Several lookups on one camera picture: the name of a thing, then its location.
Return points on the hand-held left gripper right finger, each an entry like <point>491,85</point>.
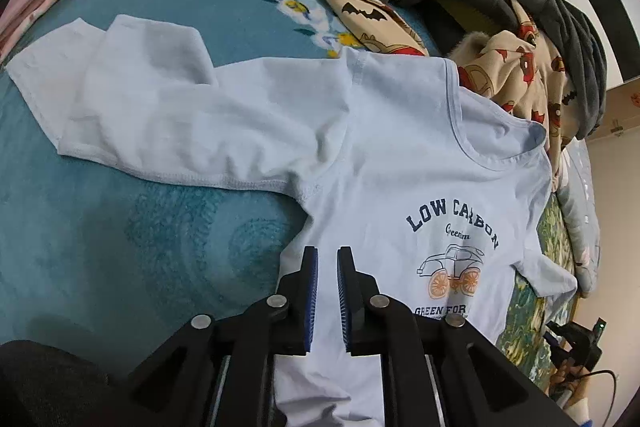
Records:
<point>344,302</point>

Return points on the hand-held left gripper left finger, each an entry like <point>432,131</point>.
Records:
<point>311,302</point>

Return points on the light blue t-shirt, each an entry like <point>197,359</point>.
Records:
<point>400,157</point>

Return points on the blue floral duvet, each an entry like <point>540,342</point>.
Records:
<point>575,207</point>

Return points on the beige door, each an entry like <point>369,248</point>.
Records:
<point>622,104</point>

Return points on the dark cloth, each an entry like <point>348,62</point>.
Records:
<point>45,382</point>

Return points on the cream cartoon print pajamas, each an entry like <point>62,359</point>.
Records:
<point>520,72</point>

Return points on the olive yellow cloth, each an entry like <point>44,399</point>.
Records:
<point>457,19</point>

